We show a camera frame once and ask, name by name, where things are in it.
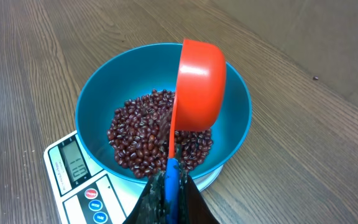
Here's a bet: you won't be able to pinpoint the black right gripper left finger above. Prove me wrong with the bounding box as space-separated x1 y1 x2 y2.
123 171 167 224

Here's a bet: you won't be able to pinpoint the white digital kitchen scale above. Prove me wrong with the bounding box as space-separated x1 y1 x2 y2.
43 130 224 224

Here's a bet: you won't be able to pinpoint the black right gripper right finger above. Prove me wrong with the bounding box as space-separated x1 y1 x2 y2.
176 143 221 224

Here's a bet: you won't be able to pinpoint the blue round bowl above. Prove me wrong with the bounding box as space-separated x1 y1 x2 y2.
75 43 252 184

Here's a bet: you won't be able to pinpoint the red beans in bowl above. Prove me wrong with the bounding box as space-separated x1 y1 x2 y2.
106 89 213 179

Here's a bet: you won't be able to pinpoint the red scoop with blue handle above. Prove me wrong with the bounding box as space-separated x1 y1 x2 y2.
164 39 226 223

